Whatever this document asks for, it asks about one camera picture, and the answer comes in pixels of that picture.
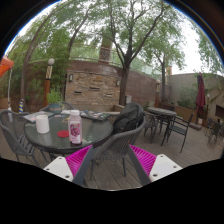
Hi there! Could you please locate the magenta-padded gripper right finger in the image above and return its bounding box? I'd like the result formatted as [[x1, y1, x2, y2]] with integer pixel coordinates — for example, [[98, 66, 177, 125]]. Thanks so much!
[[128, 144, 183, 186]]

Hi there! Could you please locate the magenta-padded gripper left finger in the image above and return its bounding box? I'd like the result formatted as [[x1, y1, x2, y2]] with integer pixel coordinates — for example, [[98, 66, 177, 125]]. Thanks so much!
[[43, 144, 96, 187]]

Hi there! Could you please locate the purple juice bottle white cap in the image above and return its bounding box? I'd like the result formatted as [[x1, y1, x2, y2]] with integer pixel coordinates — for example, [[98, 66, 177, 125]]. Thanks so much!
[[67, 109, 83, 146]]

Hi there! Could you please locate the flat round red coaster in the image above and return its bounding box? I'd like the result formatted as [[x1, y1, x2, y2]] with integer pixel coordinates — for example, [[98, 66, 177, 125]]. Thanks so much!
[[56, 129, 70, 139]]

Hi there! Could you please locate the black metal chair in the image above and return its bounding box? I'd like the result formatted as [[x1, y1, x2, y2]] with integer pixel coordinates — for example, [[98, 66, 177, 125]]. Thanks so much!
[[160, 113, 194, 154]]

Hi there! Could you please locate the white ceramic cup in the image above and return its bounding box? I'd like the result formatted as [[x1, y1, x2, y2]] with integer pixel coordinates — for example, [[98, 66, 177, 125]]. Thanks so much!
[[35, 114, 51, 135]]

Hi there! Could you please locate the round dark patio table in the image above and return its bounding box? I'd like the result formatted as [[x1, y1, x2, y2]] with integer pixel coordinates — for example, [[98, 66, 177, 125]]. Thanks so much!
[[146, 107, 178, 146]]

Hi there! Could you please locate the black backpack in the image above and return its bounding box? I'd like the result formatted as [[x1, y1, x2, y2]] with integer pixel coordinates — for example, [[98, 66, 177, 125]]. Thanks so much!
[[112, 102, 145, 135]]

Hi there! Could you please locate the dark laptop with stickers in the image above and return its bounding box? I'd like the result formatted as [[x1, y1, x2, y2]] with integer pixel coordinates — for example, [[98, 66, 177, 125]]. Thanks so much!
[[79, 110, 111, 122]]

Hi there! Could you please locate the potted green plant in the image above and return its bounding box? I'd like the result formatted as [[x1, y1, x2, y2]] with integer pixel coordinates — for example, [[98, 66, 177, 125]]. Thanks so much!
[[46, 88, 65, 114]]

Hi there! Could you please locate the blue yellow striped bollard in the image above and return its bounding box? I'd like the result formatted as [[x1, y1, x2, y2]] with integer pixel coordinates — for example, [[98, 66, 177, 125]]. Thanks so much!
[[18, 98, 25, 114]]

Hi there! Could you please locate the closed maroon patio umbrella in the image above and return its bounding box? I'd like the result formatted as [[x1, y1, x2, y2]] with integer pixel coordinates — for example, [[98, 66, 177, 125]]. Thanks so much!
[[195, 72, 207, 126]]

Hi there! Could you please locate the thin-trunk tree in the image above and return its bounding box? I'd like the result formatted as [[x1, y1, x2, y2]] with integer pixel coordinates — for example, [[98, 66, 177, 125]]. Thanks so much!
[[143, 19, 188, 104]]

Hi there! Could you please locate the large dark-trunk tree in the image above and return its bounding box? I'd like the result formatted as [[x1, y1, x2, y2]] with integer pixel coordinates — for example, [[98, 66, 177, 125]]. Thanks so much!
[[83, 0, 174, 106]]

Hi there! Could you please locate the leaning grey-trunk tree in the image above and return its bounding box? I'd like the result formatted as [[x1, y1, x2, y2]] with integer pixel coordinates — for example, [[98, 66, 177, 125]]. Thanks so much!
[[19, 6, 84, 108]]

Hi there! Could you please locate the orange patio umbrella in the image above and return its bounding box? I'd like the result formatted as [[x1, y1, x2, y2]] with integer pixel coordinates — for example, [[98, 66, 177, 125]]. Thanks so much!
[[0, 55, 15, 123]]

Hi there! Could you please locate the striped globe lamp post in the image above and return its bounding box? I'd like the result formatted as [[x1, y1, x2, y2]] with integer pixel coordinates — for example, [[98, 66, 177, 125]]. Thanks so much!
[[155, 79, 162, 108], [43, 58, 56, 108]]

